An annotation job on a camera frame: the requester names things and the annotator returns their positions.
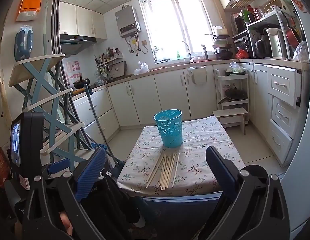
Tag white kitchen trolley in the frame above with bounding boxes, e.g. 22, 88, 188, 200
214, 67, 250, 128

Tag blue mop with metal handle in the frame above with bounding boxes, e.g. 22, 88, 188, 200
83, 84, 125, 172

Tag red wall decoration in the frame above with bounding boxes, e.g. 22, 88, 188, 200
65, 59, 81, 82

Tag wall utensil rack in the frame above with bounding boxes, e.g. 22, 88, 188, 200
95, 47, 123, 68

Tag person's left leg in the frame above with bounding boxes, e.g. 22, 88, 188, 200
93, 174, 148, 240

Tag white countertop shelf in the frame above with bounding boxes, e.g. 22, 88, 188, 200
246, 6, 295, 60

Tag floral tablecloth table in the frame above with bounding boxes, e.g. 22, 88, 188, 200
117, 115, 246, 197

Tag red paper bag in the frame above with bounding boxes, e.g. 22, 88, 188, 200
0, 147, 11, 188

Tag red plastic bag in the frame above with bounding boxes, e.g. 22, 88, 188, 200
235, 49, 250, 59

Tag white wire hanging basket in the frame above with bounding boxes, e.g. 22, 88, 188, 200
229, 0, 248, 8

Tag cream side base cabinets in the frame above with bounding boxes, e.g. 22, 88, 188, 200
241, 62, 270, 130

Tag group of wooden chopsticks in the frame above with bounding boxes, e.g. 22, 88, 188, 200
145, 152, 180, 191

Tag clear plastic bag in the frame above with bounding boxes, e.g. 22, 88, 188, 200
292, 41, 310, 62

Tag wire dish rack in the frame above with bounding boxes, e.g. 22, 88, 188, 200
95, 69, 108, 85

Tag bagged green vegetables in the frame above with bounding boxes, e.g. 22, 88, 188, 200
225, 61, 245, 76

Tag blue hanging pouch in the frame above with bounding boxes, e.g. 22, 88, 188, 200
14, 25, 34, 62

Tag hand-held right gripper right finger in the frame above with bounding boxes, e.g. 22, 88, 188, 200
202, 146, 291, 240

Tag water heater hoses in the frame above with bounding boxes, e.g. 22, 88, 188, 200
127, 34, 149, 55

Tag blue perforated plastic basket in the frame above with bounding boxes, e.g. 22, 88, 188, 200
154, 109, 183, 148

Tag kitchen window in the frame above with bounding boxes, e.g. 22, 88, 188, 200
139, 0, 215, 64

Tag black wok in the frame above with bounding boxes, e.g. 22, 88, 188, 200
219, 88, 248, 105

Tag dark red bottle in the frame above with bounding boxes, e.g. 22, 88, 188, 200
246, 5, 257, 23

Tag white electric water boiler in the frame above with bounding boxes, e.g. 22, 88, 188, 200
266, 28, 288, 59

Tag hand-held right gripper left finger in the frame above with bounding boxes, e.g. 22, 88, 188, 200
22, 147, 113, 240

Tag orange and white plastic bag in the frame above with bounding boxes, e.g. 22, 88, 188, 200
16, 0, 43, 22

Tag dark blue box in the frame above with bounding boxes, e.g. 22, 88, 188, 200
141, 192, 224, 240

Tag dark steel pot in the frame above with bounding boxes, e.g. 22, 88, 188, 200
254, 40, 268, 58

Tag cream door base cabinets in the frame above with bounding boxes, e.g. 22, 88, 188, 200
106, 65, 218, 128

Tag stack of pots and bowls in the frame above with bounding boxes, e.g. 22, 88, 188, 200
212, 26, 233, 60

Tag black range hood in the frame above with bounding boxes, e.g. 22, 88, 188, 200
59, 34, 97, 55

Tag blue and cream shelf rack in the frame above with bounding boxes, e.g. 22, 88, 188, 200
8, 54, 95, 164

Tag grey water heater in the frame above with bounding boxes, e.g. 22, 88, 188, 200
115, 5, 141, 38

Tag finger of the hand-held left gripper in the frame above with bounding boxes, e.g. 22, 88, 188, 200
45, 159, 71, 177

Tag white cabinet drawer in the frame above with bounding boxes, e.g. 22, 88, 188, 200
269, 120, 293, 167
266, 65, 302, 108
271, 96, 299, 137

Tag red frying pan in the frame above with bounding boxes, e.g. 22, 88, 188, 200
285, 27, 302, 49

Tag chrome sink faucet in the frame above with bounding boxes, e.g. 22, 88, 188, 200
181, 41, 195, 63

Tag white hanging waste bin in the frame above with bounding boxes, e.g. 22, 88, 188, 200
187, 65, 208, 85

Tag silver microwave oven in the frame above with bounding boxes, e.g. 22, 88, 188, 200
231, 15, 248, 37

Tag black toaster oven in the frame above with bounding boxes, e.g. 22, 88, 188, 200
234, 38, 251, 55

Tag black cooking pot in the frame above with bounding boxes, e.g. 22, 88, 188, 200
73, 76, 91, 90

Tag cream drawer base cabinets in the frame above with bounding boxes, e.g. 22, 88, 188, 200
72, 87, 120, 148

